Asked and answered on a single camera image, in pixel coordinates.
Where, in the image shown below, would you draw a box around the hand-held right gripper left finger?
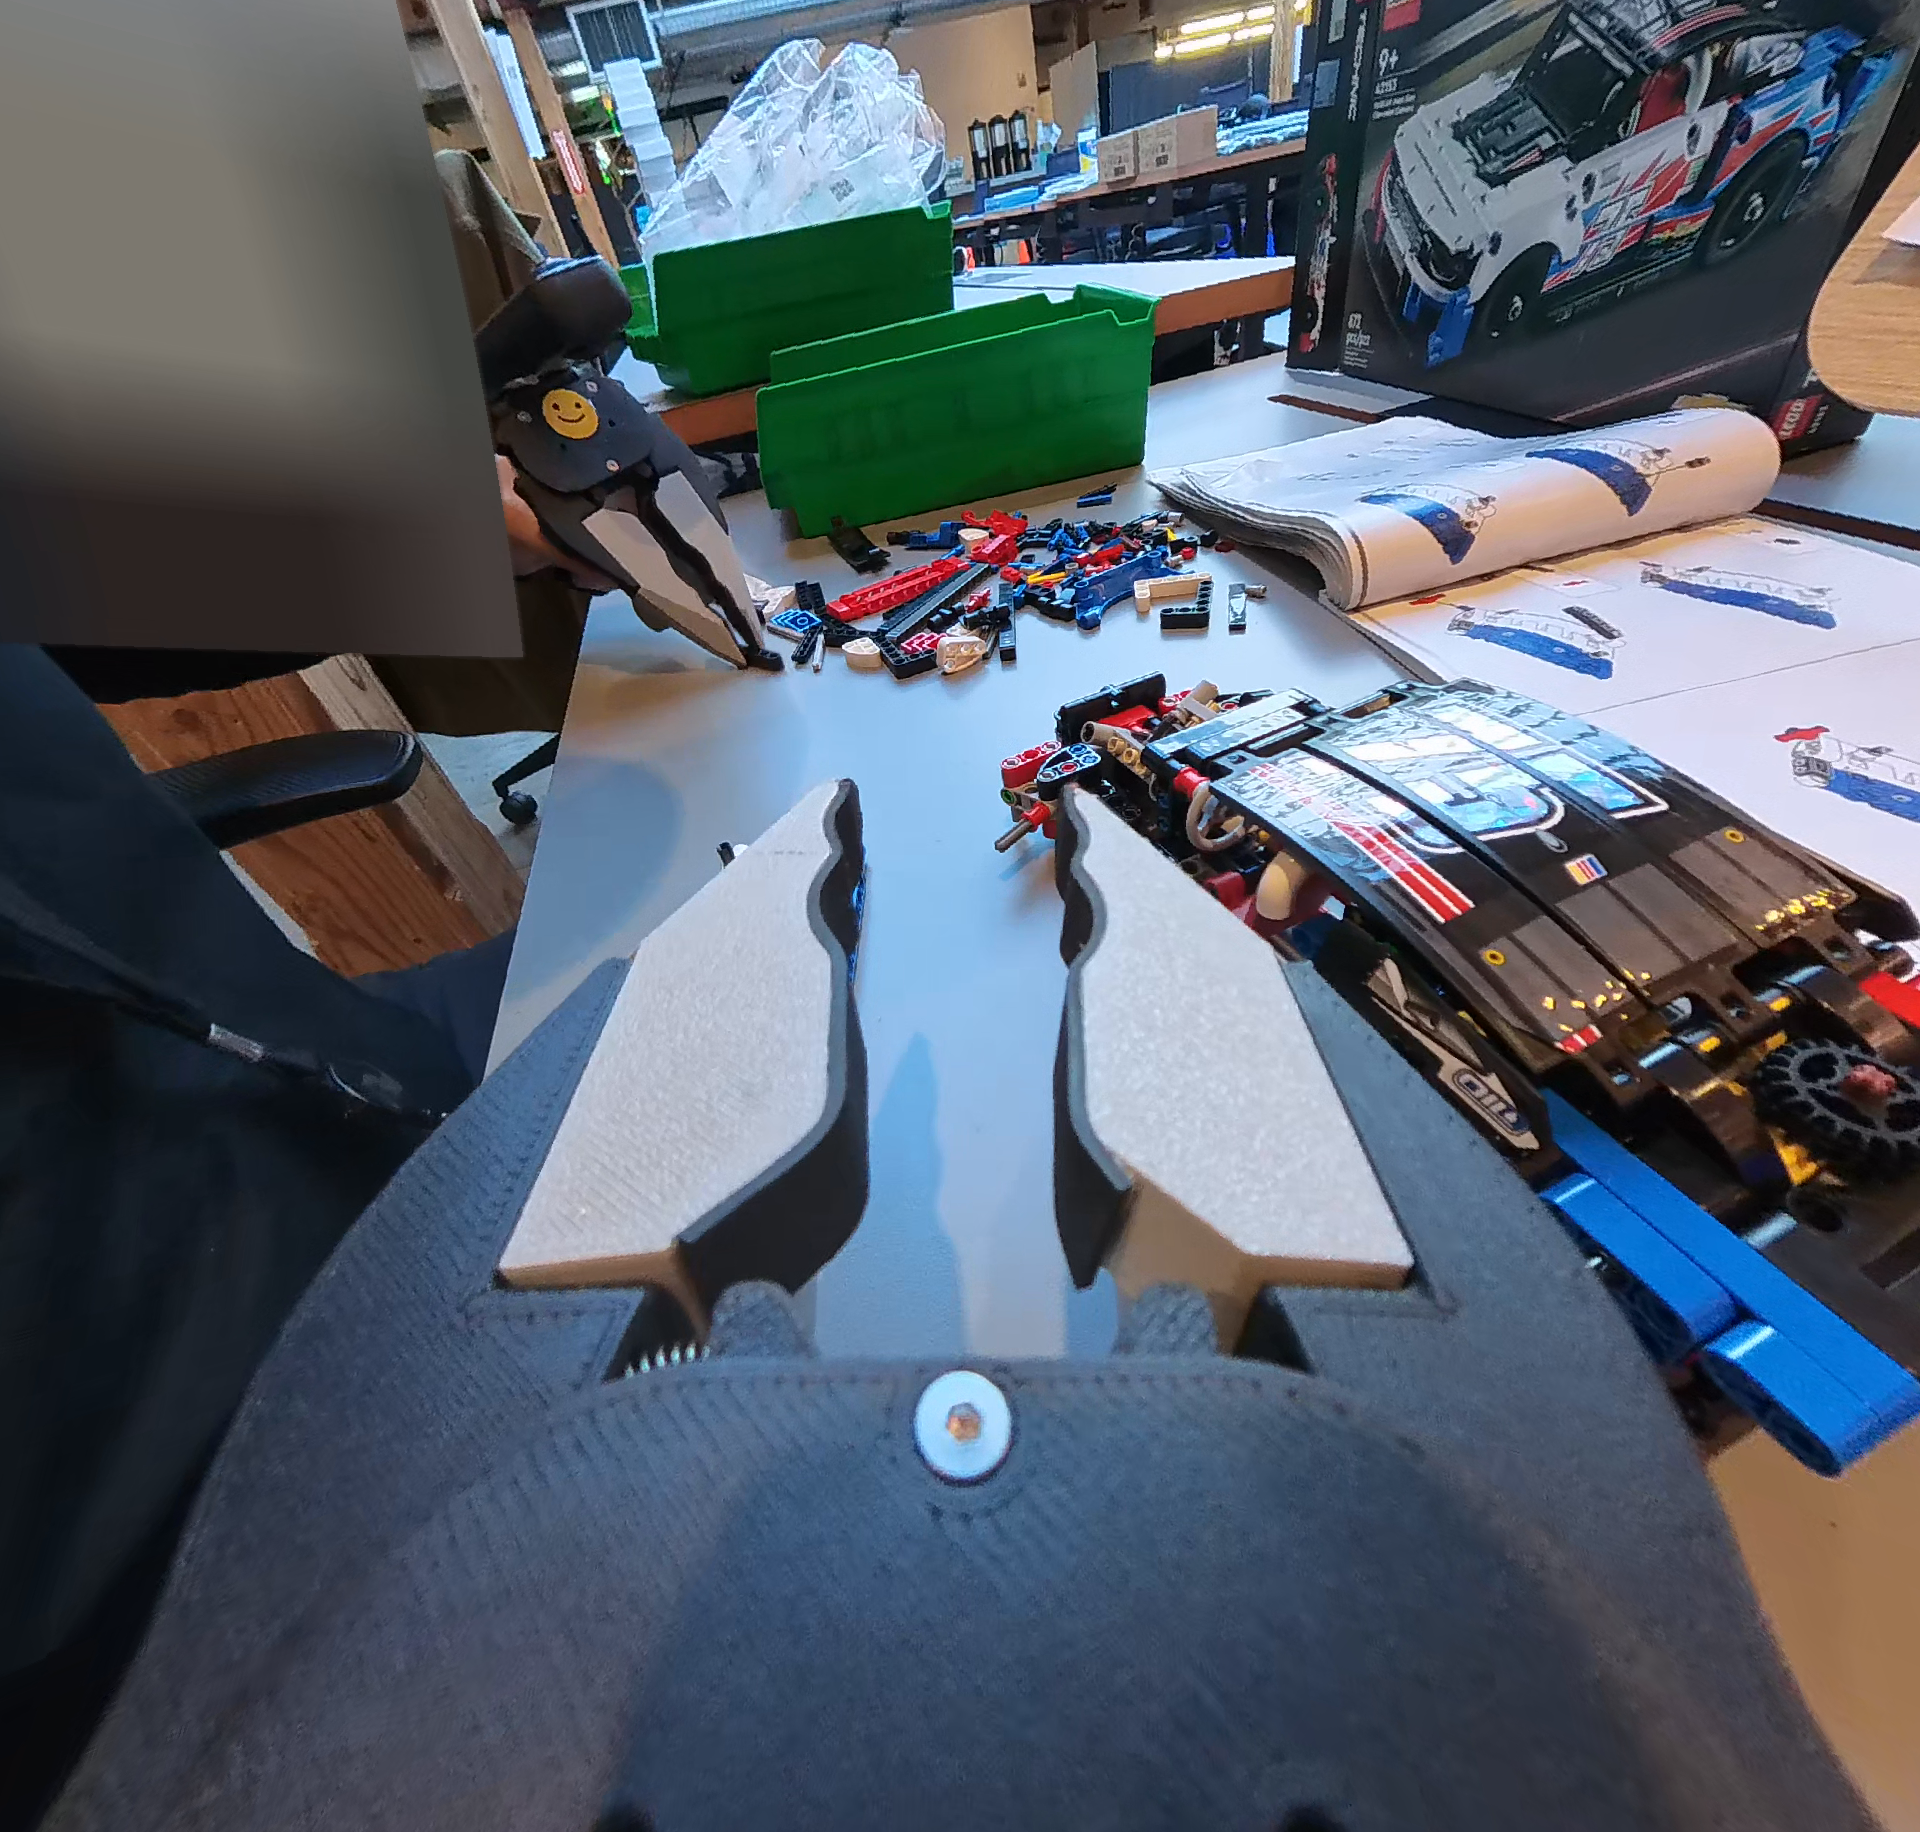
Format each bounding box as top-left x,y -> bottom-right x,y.
496,775 -> 876,1337

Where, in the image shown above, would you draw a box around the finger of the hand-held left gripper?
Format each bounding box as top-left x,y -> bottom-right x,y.
660,470 -> 786,668
573,502 -> 755,668

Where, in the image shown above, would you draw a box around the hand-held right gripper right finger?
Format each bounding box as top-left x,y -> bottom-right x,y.
1053,786 -> 1416,1351

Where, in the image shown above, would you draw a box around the pile of toy bricks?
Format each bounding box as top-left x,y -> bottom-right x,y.
752,505 -> 1268,683

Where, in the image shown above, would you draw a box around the grey desk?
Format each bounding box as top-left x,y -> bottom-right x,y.
487,341 -> 1920,1832

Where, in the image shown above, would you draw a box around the person's left hand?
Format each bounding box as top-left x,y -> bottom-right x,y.
498,488 -> 595,592

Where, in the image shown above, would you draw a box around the green plastic bin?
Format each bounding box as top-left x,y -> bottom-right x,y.
621,201 -> 957,395
755,282 -> 1158,537

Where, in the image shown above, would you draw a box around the partly built toy brick car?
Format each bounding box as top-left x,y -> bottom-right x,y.
993,670 -> 1920,1480

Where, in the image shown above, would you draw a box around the clear plastic bags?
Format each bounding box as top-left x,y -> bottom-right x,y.
641,37 -> 951,256

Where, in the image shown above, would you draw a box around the black office chair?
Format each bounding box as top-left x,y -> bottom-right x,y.
144,730 -> 569,850

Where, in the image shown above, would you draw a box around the long wooden workbench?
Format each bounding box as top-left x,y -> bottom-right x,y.
958,136 -> 1304,264

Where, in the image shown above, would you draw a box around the person's dark jacket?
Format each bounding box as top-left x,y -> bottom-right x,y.
0,646 -> 519,1832

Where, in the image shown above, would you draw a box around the row of cardboard boxes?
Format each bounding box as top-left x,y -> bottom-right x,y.
1094,104 -> 1219,187

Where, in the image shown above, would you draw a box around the instruction booklet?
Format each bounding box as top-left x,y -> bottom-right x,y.
1148,410 -> 1920,949

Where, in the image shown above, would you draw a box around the toy car set box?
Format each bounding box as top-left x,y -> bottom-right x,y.
1285,0 -> 1920,459

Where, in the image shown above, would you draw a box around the round wooden board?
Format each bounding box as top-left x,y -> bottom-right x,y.
1807,187 -> 1920,417

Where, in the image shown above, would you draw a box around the wooden bench frame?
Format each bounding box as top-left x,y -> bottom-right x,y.
96,654 -> 526,979

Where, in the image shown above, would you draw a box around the wooden post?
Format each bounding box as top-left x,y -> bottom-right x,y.
387,0 -> 623,264

